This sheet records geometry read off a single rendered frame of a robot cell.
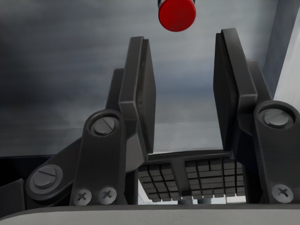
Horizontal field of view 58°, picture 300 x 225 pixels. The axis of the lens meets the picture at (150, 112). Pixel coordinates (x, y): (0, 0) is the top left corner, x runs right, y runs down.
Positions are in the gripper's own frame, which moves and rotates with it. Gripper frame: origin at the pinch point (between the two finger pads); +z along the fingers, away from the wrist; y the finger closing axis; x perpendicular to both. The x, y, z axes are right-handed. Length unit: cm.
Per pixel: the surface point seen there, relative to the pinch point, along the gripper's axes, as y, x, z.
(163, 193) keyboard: -4.5, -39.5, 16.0
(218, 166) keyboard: 5.0, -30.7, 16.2
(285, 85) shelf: 9.0, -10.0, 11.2
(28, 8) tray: -10.8, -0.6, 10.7
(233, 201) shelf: 9, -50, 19
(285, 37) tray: 6.7, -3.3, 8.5
